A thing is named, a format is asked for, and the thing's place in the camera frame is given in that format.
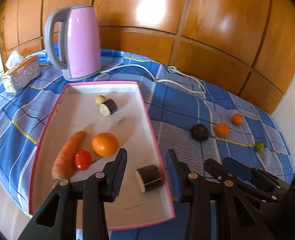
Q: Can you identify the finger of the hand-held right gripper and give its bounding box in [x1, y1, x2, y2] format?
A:
[223, 157, 288, 193]
[204, 158, 275, 205]

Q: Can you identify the black radish piece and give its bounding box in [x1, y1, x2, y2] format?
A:
[99, 98, 118, 116]
[135, 164, 164, 193]

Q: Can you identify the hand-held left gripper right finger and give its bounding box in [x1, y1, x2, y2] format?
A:
[166, 149, 273, 240]

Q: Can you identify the blue plaid blanket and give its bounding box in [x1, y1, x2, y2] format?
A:
[0, 47, 294, 240]

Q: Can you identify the large orange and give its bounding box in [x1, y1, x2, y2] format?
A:
[92, 132, 119, 157]

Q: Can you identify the carrot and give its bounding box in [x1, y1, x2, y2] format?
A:
[52, 131, 87, 182]

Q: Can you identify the dark avocado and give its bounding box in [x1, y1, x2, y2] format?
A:
[191, 124, 209, 141]

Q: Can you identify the red tomato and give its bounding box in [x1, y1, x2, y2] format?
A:
[74, 150, 92, 171]

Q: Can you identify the small tangerine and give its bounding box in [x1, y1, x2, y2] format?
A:
[232, 113, 244, 126]
[216, 123, 230, 137]

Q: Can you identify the pink shallow box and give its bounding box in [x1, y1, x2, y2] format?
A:
[29, 81, 175, 230]

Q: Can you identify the white power cable with plug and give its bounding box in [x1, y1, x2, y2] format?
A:
[99, 64, 207, 95]

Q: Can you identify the silver tissue box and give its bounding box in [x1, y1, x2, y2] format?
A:
[2, 51, 41, 92]

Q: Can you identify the wooden wardrobe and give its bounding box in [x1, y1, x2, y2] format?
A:
[0, 0, 295, 115]

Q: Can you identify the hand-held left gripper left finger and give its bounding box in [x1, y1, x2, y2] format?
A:
[17, 148, 128, 240]

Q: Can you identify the pink electric kettle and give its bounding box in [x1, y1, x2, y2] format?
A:
[44, 5, 101, 82]

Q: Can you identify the small clear glass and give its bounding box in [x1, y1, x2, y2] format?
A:
[1, 76, 16, 95]

